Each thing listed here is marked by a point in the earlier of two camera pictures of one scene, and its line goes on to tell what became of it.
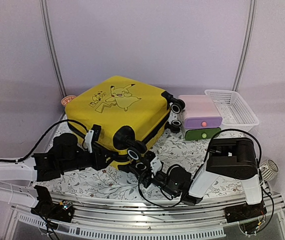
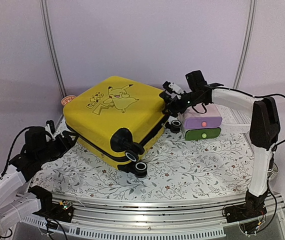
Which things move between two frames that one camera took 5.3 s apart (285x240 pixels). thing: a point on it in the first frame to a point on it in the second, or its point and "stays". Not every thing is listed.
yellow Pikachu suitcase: (126, 117) stays
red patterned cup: (66, 99) stays
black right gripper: (141, 174) to (173, 102)
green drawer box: (191, 134) stays
